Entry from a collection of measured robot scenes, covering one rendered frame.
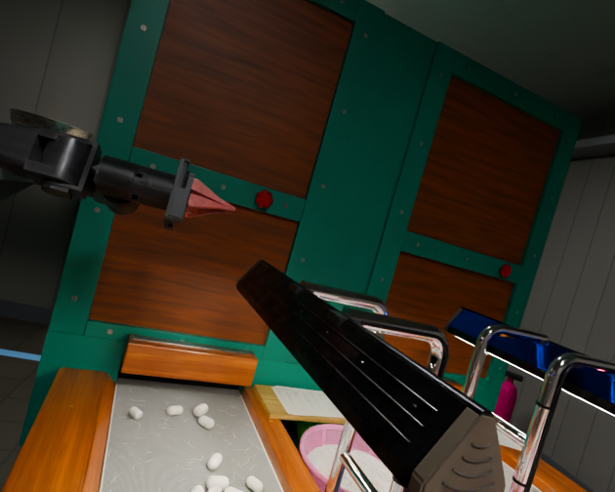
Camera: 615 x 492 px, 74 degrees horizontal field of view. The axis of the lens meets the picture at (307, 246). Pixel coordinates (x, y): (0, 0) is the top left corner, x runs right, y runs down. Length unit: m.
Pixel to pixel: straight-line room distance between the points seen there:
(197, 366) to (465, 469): 0.76
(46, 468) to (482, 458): 0.61
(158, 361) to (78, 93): 2.73
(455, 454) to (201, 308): 0.81
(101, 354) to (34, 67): 2.80
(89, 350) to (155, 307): 0.17
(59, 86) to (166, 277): 2.66
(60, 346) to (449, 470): 0.88
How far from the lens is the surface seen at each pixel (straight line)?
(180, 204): 0.64
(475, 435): 0.34
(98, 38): 3.57
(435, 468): 0.33
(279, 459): 0.88
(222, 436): 0.95
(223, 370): 1.03
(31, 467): 0.78
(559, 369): 0.78
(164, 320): 1.05
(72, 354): 1.07
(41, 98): 3.56
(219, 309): 1.05
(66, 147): 0.68
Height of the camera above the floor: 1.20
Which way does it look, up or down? 3 degrees down
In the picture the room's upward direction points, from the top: 16 degrees clockwise
